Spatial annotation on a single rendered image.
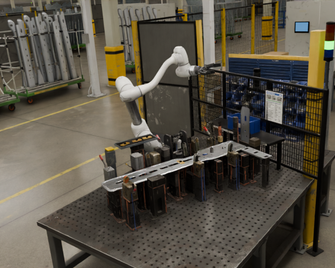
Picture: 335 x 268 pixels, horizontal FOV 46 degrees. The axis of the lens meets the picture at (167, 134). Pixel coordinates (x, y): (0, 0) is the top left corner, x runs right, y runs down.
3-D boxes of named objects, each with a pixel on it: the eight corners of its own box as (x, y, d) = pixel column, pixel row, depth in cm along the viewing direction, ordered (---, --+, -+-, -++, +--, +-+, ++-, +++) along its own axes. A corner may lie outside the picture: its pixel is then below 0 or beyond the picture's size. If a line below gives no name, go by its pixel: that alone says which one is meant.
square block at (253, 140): (254, 177, 371) (254, 141, 359) (248, 174, 378) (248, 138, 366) (260, 174, 375) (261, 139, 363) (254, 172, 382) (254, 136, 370)
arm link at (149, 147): (150, 157, 401) (139, 146, 384) (143, 145, 413) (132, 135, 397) (162, 147, 400) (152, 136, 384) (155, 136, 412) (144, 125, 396)
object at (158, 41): (211, 154, 611) (207, 18, 545) (206, 157, 601) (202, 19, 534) (144, 140, 690) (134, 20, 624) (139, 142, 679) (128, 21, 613)
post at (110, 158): (113, 199, 347) (107, 152, 333) (109, 196, 353) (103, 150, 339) (120, 197, 351) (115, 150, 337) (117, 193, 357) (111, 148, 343)
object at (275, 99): (282, 125, 368) (283, 92, 358) (264, 120, 386) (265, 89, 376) (284, 125, 369) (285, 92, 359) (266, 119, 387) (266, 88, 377)
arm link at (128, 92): (140, 88, 350) (134, 81, 359) (121, 96, 346) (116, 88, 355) (143, 100, 359) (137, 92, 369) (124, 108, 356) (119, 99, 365)
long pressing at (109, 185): (111, 194, 295) (111, 192, 295) (99, 183, 313) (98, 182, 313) (248, 147, 364) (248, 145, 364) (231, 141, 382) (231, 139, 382)
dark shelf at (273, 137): (268, 147, 359) (268, 143, 358) (206, 124, 431) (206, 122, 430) (285, 141, 370) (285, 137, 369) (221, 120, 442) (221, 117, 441)
